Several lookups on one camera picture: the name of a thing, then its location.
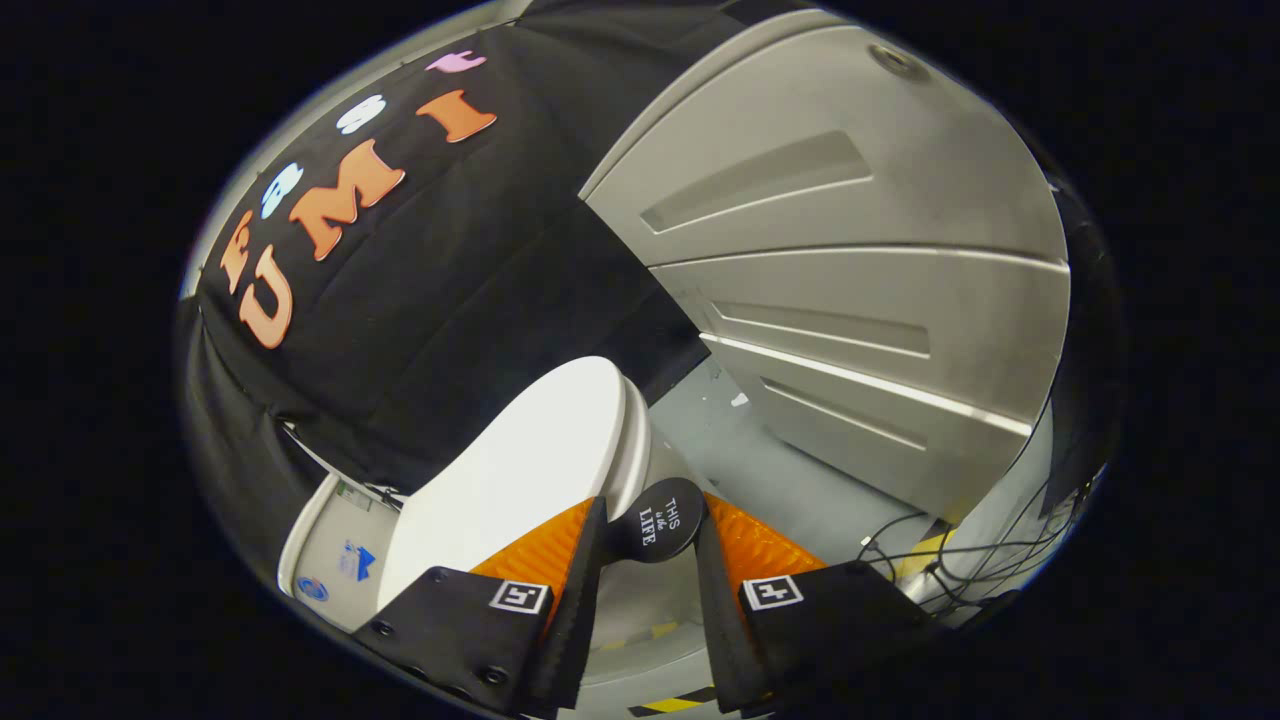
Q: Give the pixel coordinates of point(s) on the white toilet lid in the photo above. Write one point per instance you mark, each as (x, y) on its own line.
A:
(520, 470)

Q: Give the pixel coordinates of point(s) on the white drawer cabinet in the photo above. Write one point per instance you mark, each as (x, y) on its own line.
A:
(850, 200)

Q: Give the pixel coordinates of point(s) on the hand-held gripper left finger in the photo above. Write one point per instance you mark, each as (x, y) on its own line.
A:
(575, 600)

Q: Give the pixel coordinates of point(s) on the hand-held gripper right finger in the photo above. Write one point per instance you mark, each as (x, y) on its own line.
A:
(722, 620)

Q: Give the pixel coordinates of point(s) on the black round lid lifter tab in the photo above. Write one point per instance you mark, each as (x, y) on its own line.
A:
(655, 520)

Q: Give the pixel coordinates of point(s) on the white ceramic toilet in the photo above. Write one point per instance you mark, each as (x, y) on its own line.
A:
(335, 540)

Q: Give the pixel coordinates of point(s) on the yellow black hazard tape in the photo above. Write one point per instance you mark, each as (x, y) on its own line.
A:
(670, 704)

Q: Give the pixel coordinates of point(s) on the black backdrop cloth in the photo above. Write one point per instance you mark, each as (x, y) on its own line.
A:
(450, 280)

